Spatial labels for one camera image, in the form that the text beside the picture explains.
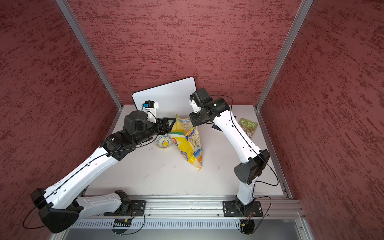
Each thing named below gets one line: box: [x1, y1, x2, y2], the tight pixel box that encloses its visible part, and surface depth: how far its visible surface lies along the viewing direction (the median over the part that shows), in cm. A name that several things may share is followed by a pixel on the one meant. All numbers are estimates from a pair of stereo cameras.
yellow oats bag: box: [169, 114, 203, 172], surface depth 83 cm
